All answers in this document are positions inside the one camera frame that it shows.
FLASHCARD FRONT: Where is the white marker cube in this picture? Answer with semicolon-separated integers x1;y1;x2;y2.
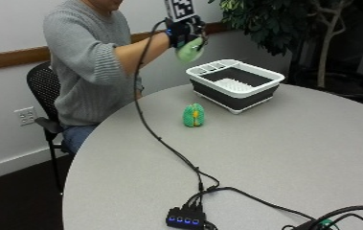
163;0;197;23

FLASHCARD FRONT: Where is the white and grey dish rack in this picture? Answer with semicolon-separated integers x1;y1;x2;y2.
185;58;286;115

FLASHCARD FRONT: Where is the green indoor tree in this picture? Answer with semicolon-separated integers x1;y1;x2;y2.
207;0;363;97

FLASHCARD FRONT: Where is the green knitted toy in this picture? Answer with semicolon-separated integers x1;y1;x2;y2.
182;103;206;128

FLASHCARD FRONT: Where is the the person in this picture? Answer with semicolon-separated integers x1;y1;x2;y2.
42;0;171;156

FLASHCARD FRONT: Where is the black office chair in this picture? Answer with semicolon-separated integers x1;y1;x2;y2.
25;60;75;196

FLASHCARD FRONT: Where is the black usb hub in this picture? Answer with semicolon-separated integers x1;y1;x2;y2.
165;204;207;230

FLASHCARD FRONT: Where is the black glove cable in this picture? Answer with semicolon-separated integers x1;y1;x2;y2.
131;19;222;209

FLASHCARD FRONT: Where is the wooden wall rail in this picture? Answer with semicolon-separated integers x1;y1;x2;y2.
0;21;232;73

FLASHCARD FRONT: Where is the white wall outlet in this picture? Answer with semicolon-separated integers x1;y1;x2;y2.
13;105;38;127

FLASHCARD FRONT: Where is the black thick cable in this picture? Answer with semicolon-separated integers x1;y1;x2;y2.
204;186;363;230

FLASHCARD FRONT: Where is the black thin cable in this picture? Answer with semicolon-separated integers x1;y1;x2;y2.
280;213;363;230

